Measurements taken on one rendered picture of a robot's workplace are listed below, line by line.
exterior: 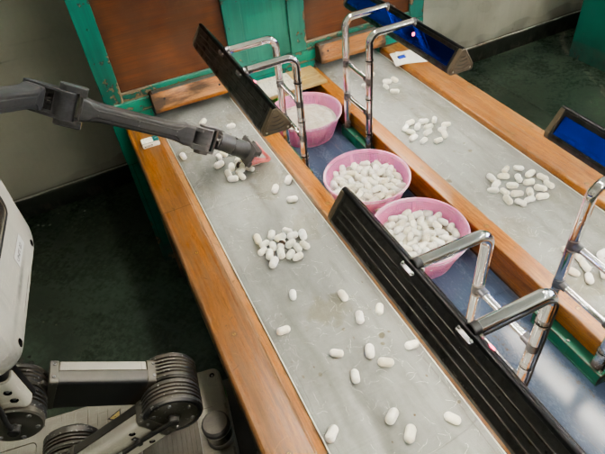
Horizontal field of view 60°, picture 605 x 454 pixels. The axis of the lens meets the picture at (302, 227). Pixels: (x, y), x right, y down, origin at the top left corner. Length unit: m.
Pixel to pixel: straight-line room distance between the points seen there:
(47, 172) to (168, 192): 1.43
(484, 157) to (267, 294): 0.84
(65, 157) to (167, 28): 1.21
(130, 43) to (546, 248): 1.47
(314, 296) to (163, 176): 0.70
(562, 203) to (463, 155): 0.34
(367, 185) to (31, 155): 1.88
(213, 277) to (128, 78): 0.93
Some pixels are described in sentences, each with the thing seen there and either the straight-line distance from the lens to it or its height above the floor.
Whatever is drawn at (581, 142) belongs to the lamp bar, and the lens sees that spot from 1.31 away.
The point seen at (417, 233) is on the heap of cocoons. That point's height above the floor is 0.74.
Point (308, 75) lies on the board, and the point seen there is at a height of 0.78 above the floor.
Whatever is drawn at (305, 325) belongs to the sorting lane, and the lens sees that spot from 1.28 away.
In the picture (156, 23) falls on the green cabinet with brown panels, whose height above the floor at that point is 1.08.
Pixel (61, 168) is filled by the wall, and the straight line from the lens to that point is 3.05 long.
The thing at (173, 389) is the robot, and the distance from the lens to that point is 1.19.
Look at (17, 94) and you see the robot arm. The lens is 1.40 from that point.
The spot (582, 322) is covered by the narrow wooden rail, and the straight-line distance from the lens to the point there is 1.35.
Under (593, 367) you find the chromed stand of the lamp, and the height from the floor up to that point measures 0.72.
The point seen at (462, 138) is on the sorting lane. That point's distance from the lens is 1.86.
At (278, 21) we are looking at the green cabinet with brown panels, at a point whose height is 0.98.
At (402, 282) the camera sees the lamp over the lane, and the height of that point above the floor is 1.09.
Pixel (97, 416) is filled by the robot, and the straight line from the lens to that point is 1.61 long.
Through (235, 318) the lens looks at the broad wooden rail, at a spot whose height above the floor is 0.76.
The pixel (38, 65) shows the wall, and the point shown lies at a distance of 2.80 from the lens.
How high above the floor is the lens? 1.77
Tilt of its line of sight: 43 degrees down
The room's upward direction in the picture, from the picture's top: 7 degrees counter-clockwise
